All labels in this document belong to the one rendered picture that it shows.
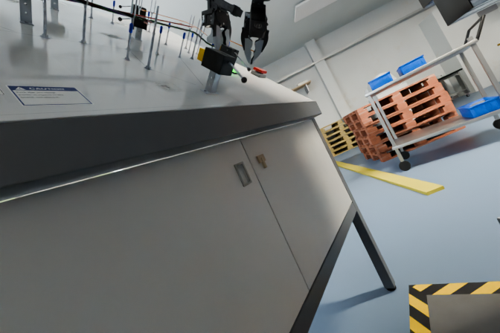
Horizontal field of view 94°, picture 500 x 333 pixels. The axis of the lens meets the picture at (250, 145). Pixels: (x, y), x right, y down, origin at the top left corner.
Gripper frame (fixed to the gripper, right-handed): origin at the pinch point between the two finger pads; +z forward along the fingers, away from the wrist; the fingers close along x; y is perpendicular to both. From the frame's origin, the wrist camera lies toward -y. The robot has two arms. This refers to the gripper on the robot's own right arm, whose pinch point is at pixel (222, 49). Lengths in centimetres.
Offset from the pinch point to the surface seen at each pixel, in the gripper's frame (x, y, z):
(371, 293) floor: -31, -57, 101
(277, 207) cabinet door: 23, -38, 45
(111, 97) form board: 53, -24, 19
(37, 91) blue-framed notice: 61, -23, 18
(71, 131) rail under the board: 61, -32, 23
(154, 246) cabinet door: 54, -36, 39
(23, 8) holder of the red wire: 53, 12, -1
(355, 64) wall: -723, 111, -92
